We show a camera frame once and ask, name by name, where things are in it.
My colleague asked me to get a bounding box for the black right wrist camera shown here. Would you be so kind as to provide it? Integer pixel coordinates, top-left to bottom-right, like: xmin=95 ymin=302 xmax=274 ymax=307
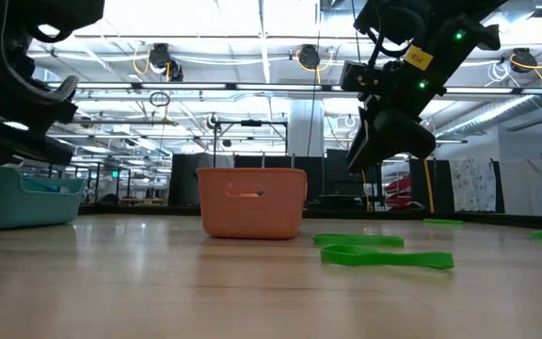
xmin=340 ymin=59 xmax=388 ymax=94

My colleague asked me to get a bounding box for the silver ventilation duct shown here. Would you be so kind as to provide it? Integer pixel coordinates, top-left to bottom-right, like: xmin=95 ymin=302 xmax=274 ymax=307
xmin=28 ymin=65 xmax=63 ymax=85
xmin=436 ymin=93 xmax=538 ymax=138

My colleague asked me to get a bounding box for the black partition curtain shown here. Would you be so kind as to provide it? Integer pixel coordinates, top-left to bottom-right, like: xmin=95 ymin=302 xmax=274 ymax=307
xmin=408 ymin=157 xmax=455 ymax=213
xmin=168 ymin=149 xmax=384 ymax=208

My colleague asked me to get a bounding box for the blue rubber band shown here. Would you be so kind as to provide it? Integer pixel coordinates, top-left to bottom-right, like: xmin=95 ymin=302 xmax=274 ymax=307
xmin=22 ymin=176 xmax=63 ymax=194

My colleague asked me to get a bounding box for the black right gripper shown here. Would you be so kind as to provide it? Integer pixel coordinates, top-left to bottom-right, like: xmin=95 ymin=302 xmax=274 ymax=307
xmin=345 ymin=63 xmax=446 ymax=174

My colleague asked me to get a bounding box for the patterned white cloth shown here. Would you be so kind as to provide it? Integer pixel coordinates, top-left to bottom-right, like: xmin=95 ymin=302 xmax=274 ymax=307
xmin=448 ymin=157 xmax=499 ymax=213

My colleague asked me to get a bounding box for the black rig frame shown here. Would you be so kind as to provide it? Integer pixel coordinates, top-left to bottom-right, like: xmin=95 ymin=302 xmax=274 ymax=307
xmin=211 ymin=119 xmax=290 ymax=156

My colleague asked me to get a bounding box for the black aluminium table frame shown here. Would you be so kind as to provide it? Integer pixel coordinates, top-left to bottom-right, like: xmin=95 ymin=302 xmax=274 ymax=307
xmin=76 ymin=202 xmax=542 ymax=228

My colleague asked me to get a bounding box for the orange plastic basket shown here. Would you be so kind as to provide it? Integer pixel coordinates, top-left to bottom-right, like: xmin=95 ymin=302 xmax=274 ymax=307
xmin=196 ymin=167 xmax=309 ymax=240

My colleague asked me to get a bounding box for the black hanging cable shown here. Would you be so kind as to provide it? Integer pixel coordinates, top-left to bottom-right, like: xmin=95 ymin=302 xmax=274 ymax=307
xmin=351 ymin=27 xmax=362 ymax=63
xmin=306 ymin=0 xmax=323 ymax=157

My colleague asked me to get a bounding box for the yellow hanging cable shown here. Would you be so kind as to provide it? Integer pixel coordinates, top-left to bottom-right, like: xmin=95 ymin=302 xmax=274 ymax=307
xmin=421 ymin=158 xmax=436 ymax=214

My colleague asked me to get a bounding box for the red object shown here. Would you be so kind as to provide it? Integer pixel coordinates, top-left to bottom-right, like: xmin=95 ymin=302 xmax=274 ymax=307
xmin=383 ymin=173 xmax=413 ymax=208

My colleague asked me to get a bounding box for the teal green plastic basket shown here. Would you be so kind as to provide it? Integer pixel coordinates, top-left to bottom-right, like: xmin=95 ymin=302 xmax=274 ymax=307
xmin=0 ymin=167 xmax=87 ymax=231

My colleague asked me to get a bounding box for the white column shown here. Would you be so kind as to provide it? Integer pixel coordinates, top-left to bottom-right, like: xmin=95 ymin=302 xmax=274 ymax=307
xmin=288 ymin=97 xmax=326 ymax=157

